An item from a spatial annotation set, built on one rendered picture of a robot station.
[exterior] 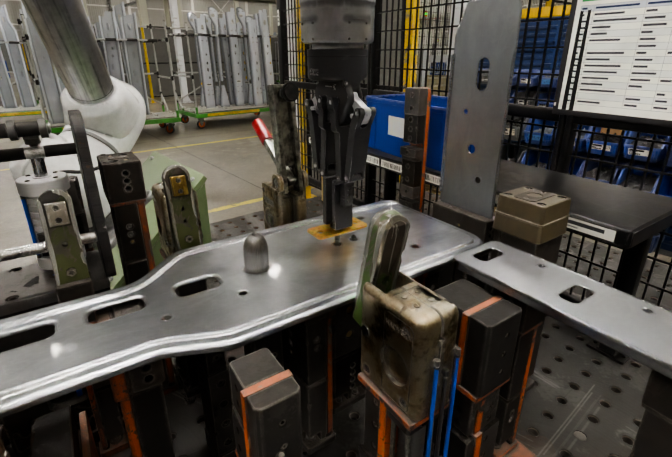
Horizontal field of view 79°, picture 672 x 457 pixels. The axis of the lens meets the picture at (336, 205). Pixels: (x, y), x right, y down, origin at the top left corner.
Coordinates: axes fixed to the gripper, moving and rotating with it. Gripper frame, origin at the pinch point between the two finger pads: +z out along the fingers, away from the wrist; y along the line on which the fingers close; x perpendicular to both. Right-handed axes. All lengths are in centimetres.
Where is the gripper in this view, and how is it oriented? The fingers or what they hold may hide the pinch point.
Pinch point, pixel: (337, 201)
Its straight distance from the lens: 57.4
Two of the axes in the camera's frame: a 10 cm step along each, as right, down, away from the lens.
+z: 0.0, 9.4, 3.5
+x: 8.3, -2.0, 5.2
